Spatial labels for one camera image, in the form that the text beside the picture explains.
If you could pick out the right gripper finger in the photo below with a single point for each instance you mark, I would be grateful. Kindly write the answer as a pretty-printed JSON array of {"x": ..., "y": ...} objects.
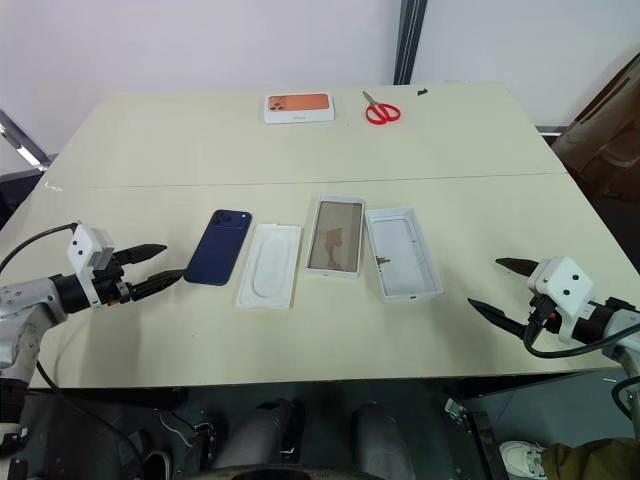
[
  {"x": 497, "y": 316},
  {"x": 517, "y": 266}
]

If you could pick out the dark vertical pole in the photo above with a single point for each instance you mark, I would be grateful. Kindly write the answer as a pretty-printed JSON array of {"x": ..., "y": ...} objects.
[{"x": 410, "y": 40}]

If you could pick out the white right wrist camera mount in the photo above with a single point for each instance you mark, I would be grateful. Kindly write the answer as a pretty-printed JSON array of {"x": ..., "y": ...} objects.
[{"x": 562, "y": 282}]

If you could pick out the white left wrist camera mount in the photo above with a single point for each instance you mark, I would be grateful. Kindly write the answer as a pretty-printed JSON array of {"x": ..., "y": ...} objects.
[{"x": 86, "y": 247}]

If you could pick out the white sneaker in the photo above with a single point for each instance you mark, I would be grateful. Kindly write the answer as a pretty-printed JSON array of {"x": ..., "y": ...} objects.
[{"x": 522, "y": 457}]

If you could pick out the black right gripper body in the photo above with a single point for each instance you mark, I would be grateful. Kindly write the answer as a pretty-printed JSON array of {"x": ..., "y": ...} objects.
[{"x": 539, "y": 317}]

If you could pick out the grey metal frame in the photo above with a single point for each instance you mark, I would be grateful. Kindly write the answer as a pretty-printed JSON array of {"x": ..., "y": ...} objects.
[{"x": 22, "y": 140}]

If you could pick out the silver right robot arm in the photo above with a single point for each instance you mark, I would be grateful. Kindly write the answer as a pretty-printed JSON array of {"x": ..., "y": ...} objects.
[{"x": 617, "y": 325}]

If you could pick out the dark blue smartphone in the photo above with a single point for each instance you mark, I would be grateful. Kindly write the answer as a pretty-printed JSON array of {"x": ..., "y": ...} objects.
[{"x": 217, "y": 250}]

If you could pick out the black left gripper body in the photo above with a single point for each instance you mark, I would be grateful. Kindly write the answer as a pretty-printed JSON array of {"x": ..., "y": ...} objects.
[{"x": 111, "y": 285}]

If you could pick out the white box with torn spot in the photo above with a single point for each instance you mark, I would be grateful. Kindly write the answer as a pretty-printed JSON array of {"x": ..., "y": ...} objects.
[{"x": 405, "y": 260}]

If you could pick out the white box with brown inside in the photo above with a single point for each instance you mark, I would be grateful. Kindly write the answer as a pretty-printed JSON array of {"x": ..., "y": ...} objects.
[{"x": 335, "y": 235}]

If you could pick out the white moulded paper insert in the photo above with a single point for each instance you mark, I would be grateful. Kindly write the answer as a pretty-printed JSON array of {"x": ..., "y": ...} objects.
[{"x": 267, "y": 270}]

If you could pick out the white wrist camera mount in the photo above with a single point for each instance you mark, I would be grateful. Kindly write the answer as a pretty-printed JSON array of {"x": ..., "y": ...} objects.
[
  {"x": 562, "y": 282},
  {"x": 86, "y": 247}
]

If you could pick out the olive trouser leg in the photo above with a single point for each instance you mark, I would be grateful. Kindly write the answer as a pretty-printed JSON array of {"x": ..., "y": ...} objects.
[{"x": 590, "y": 462}]

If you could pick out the brown furniture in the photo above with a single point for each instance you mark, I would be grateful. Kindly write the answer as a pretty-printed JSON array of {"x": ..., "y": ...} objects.
[{"x": 605, "y": 145}]

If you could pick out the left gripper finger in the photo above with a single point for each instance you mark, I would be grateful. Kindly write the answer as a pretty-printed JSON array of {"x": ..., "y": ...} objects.
[
  {"x": 159, "y": 282},
  {"x": 146, "y": 251}
]

